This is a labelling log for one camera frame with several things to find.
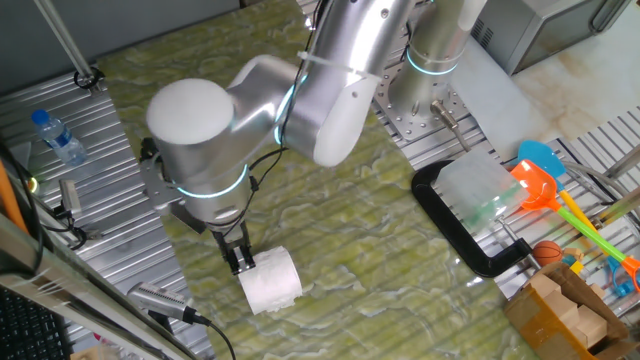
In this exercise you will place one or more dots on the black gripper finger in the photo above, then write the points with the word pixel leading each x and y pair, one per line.
pixel 233 261
pixel 248 256

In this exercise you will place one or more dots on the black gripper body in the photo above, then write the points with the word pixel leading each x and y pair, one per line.
pixel 231 240

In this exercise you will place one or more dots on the white toilet paper roll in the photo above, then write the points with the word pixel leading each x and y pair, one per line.
pixel 275 285

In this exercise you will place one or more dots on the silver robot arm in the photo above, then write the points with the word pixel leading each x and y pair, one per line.
pixel 200 150

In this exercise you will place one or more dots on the green marble pattern mat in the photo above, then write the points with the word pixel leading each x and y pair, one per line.
pixel 350 240

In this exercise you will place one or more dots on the clear water bottle blue cap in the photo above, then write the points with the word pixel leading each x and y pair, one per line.
pixel 60 140

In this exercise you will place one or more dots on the black C-clamp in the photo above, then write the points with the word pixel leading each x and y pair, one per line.
pixel 450 230

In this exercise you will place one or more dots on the black keyboard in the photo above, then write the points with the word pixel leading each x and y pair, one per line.
pixel 27 330

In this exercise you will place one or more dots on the orange rod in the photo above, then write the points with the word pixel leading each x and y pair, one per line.
pixel 10 200

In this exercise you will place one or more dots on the translucent plastic box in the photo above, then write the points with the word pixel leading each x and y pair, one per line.
pixel 475 192

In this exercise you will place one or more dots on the silver tripod pole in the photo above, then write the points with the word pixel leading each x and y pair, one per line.
pixel 62 40

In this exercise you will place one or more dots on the brown cardboard box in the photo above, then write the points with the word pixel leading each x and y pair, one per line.
pixel 525 320

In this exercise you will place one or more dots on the grey plastic sheet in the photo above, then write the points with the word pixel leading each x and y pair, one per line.
pixel 495 105

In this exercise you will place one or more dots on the plain wooden block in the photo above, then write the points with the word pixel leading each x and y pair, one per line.
pixel 560 307
pixel 545 286
pixel 592 325

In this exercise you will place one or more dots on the small toy basketball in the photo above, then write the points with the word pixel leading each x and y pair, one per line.
pixel 547 253

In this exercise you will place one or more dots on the silver microwave oven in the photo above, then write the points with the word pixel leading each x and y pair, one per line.
pixel 550 30

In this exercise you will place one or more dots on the aluminium profile bar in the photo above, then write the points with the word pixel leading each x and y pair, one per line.
pixel 622 202
pixel 625 162

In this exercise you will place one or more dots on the silver grille camera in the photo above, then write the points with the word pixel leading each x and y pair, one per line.
pixel 157 299

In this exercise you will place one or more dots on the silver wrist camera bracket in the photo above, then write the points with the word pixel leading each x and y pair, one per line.
pixel 155 185

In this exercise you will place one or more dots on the aluminium frame bar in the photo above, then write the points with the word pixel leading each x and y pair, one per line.
pixel 75 295

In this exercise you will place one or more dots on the small silver camera on stand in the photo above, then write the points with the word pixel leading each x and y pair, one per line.
pixel 70 197

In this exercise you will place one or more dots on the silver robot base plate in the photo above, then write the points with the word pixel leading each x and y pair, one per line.
pixel 400 122

